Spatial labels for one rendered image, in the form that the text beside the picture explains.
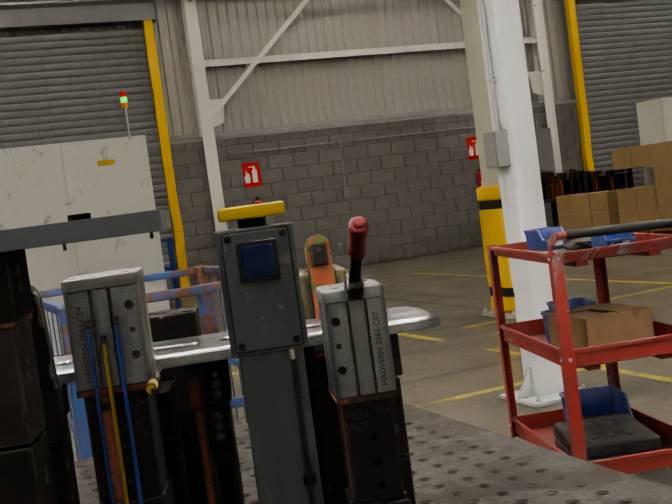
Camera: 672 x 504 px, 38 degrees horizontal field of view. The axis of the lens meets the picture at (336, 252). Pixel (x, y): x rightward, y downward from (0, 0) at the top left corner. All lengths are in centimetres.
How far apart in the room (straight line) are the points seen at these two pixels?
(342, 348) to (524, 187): 403
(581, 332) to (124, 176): 662
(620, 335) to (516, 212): 189
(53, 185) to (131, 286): 816
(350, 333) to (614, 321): 224
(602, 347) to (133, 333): 230
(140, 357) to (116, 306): 6
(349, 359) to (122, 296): 25
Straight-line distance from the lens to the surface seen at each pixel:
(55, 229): 84
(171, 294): 310
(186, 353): 115
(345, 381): 104
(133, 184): 929
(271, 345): 87
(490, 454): 168
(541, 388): 512
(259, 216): 86
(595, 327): 319
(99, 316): 103
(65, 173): 920
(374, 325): 104
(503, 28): 508
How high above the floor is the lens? 115
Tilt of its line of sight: 3 degrees down
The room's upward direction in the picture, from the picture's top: 8 degrees counter-clockwise
